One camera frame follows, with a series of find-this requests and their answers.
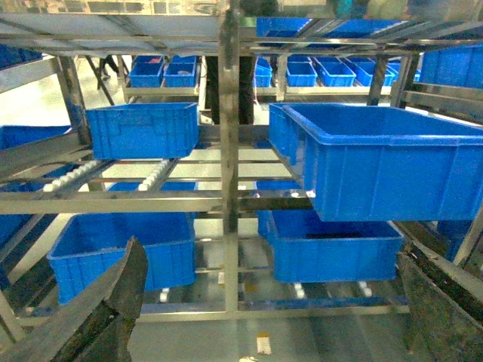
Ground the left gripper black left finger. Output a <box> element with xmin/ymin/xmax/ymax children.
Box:
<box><xmin>1</xmin><ymin>237</ymin><xmax>148</xmax><ymax>361</ymax></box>

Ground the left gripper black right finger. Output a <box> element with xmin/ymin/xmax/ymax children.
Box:
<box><xmin>397</xmin><ymin>241</ymin><xmax>482</xmax><ymax>361</ymax></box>

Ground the stainless steel shelf rack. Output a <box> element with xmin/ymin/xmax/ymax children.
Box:
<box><xmin>0</xmin><ymin>11</ymin><xmax>483</xmax><ymax>340</ymax></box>

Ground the lower blue bin left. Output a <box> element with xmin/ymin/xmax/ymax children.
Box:
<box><xmin>47</xmin><ymin>212</ymin><xmax>196</xmax><ymax>305</ymax></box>

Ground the lower blue bin centre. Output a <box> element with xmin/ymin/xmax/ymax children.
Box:
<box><xmin>266</xmin><ymin>210</ymin><xmax>403</xmax><ymax>284</ymax></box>

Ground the blue bin centre on rollers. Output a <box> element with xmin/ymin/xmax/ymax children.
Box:
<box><xmin>269</xmin><ymin>103</ymin><xmax>482</xmax><ymax>222</ymax></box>

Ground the large blue bin left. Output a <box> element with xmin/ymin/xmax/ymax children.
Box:
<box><xmin>86</xmin><ymin>103</ymin><xmax>199</xmax><ymax>160</ymax></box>

